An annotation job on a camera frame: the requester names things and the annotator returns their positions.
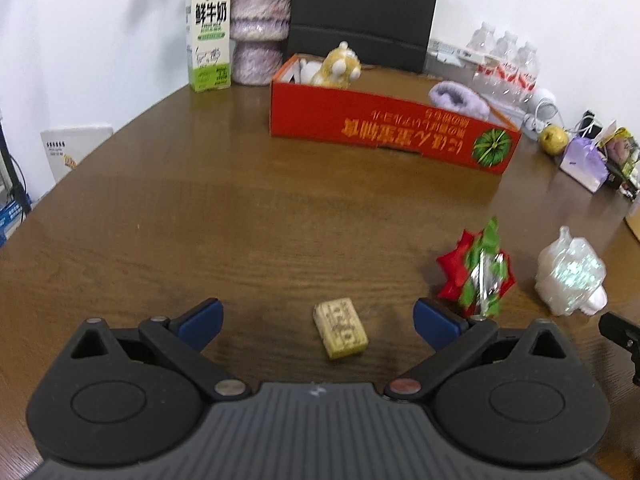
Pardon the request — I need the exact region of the white cardboard packaging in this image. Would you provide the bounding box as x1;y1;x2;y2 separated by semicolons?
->
427;39;481;66

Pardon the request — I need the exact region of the clear water bottle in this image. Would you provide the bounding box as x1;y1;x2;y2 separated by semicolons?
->
516;41;542;103
494;31;522;93
470;22;499;86

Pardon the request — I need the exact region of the purple knitted cloth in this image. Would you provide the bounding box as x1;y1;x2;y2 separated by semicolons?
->
428;80;491;122

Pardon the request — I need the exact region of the wine cork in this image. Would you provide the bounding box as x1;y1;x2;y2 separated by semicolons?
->
313;298;370;359

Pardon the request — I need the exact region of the iridescent clear plastic bag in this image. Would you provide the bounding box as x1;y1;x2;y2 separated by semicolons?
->
534;226;608;317

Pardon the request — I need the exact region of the white printed box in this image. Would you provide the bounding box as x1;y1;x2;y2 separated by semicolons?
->
40;122;115;184

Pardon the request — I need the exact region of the black paper bag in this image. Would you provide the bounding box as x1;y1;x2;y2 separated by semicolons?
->
286;0;444;75

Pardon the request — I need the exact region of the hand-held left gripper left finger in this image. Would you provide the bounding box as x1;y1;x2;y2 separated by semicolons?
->
62;298;248;402

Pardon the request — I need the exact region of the black charger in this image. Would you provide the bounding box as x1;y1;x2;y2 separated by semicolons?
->
579;110;603;138

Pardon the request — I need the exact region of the red cardboard box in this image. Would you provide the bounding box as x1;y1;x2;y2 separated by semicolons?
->
270;52;523;175

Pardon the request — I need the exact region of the green and white milk carton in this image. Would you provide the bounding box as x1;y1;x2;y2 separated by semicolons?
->
188;0;232;93

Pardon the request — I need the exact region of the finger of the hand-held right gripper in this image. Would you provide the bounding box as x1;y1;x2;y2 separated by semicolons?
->
598;311;640;387

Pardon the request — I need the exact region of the cream yellow thermos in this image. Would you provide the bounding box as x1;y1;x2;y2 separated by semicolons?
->
625;199;640;241

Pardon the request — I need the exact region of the yellow plush toy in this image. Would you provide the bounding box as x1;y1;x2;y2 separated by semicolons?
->
307;41;362;88

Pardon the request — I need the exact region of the purple tissue pack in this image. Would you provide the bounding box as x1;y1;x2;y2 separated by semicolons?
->
559;135;608;193

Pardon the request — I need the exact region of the colourful snack packet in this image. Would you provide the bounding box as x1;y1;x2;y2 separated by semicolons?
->
597;120;640;176

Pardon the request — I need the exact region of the yellow green apple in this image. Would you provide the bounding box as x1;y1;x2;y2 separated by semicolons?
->
538;124;570;155

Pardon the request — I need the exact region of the small white fan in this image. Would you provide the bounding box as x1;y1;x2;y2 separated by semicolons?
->
527;88;560;126

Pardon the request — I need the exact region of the small black box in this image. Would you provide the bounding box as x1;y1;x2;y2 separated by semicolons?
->
605;167;640;198

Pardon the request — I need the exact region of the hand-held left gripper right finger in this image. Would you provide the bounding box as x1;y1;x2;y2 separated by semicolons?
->
385;298;573;401

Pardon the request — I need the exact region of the red and green gift bow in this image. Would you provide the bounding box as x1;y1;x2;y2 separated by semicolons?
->
436;216;516;318

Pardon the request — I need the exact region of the purple textured vase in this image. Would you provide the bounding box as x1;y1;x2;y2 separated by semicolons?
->
229;0;296;86

